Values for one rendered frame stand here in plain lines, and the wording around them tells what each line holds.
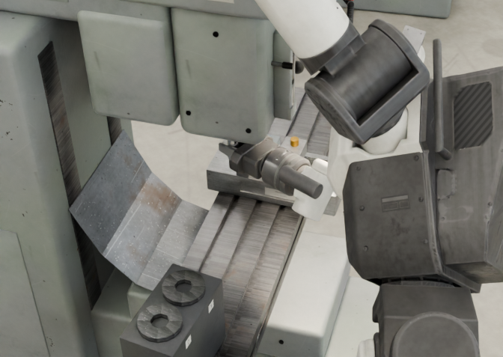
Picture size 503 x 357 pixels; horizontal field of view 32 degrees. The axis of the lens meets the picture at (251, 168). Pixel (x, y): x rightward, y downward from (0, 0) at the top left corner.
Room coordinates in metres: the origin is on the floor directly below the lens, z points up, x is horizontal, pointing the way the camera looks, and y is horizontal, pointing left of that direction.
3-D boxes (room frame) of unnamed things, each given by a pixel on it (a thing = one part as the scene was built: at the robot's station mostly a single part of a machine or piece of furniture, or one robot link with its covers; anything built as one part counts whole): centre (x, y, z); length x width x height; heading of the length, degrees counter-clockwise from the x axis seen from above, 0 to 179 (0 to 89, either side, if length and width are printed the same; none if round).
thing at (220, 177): (1.75, -0.07, 0.98); 0.35 x 0.15 x 0.11; 70
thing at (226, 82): (1.54, 0.03, 1.47); 0.21 x 0.19 x 0.32; 162
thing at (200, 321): (1.17, 0.17, 1.03); 0.22 x 0.12 x 0.20; 154
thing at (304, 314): (1.54, 0.03, 0.79); 0.50 x 0.35 x 0.12; 72
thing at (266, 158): (1.48, -0.04, 1.23); 0.13 x 0.12 x 0.10; 137
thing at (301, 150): (1.75, -0.09, 1.02); 0.15 x 0.06 x 0.04; 160
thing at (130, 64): (1.61, 0.21, 1.47); 0.24 x 0.19 x 0.26; 162
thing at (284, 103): (1.51, -0.07, 1.45); 0.04 x 0.04 x 0.21; 72
